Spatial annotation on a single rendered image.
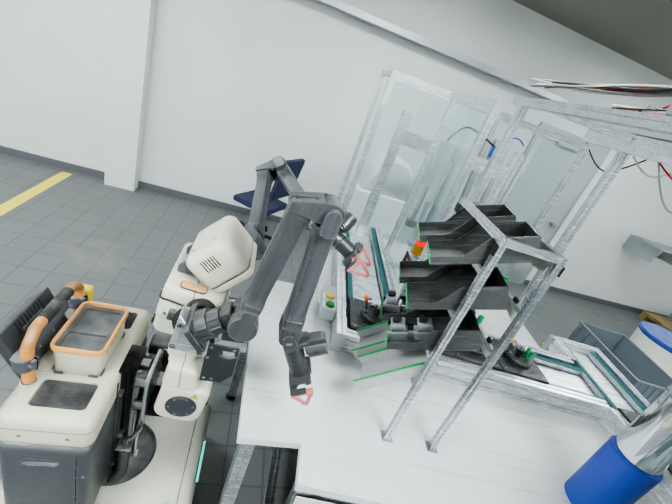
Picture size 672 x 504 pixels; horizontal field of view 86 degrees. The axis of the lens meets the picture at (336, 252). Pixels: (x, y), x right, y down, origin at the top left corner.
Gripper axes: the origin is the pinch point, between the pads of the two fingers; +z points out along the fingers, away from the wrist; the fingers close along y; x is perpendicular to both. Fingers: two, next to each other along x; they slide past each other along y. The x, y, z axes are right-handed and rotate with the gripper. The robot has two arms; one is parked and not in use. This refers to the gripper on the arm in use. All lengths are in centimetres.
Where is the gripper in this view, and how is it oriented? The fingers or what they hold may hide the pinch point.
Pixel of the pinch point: (368, 269)
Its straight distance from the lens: 129.8
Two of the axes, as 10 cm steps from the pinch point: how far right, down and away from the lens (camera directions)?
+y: 1.6, -3.7, 9.1
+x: -6.8, 6.3, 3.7
